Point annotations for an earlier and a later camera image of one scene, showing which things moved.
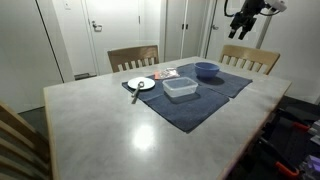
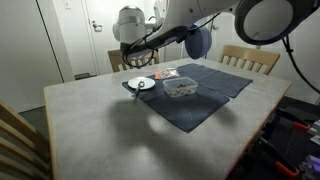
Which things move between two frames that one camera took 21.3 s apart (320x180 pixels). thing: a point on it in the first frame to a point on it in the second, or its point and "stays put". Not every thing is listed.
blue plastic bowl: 206,69 to 198,42
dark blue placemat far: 226,83 stays put
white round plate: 148,82 stays put
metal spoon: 134,97 stays put
